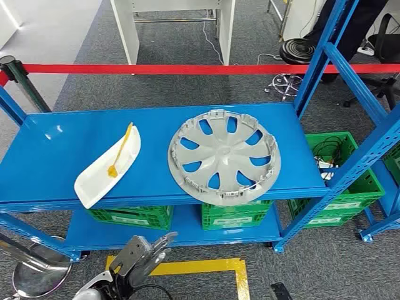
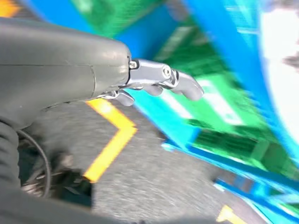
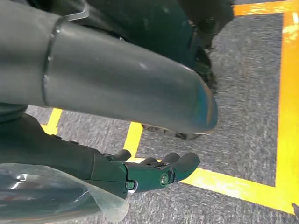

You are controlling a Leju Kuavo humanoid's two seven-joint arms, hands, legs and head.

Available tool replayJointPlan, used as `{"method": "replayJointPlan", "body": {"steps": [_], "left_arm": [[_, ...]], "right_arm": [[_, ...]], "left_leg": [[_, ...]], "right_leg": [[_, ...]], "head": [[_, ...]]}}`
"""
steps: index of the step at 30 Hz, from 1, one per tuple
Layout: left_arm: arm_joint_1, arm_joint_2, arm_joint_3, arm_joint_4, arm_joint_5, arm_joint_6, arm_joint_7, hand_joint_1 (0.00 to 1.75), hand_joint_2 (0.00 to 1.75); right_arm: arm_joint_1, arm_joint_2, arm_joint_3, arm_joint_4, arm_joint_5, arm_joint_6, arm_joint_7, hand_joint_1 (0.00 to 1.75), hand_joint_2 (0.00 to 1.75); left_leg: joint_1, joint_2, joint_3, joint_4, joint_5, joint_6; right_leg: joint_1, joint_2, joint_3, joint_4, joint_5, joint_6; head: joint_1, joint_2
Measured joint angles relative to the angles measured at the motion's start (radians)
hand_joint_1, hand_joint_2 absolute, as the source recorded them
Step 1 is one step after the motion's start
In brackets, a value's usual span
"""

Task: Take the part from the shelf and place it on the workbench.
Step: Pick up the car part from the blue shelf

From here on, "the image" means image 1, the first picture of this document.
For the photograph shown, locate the green plastic crate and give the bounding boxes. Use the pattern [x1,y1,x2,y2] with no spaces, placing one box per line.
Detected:
[383,142,400,185]
[201,199,273,231]
[288,131,386,229]
[87,206,174,231]

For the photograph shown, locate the white table metal legs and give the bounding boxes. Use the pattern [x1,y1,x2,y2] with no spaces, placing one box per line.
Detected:
[266,0,328,43]

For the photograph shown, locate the white desk with metal bar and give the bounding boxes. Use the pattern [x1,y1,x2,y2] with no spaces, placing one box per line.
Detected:
[110,0,236,66]

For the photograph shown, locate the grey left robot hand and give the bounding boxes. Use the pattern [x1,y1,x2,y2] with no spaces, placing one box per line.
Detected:
[118,231,179,289]

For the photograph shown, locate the dark stanchion post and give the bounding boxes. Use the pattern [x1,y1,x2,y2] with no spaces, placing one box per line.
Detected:
[0,54,52,113]

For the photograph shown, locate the black cable bundle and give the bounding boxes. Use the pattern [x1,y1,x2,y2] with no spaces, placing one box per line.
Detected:
[312,137,344,166]

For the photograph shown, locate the black stool chrome base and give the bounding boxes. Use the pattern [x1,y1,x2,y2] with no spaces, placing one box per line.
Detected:
[265,37,315,103]

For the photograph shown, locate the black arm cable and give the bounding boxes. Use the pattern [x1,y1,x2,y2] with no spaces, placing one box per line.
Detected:
[131,283,173,300]

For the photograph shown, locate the white floor cable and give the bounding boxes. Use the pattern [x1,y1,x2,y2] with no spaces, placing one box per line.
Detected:
[202,9,226,66]
[257,52,282,66]

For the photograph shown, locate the blue metal shelf rack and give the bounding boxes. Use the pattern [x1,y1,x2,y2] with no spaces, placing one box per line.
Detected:
[0,0,400,264]
[359,159,400,243]

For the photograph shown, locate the grey plastic wheel hubcap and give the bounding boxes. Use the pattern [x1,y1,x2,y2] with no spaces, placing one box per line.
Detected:
[167,109,282,207]

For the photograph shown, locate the black office chair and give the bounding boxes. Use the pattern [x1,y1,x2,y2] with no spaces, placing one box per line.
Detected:
[343,13,400,111]

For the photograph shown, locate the white power adapter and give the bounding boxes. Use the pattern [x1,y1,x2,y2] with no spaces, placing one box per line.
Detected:
[317,160,338,181]

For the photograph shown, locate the white trim part yellow strip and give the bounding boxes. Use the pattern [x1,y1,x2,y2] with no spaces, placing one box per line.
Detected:
[73,122,142,210]

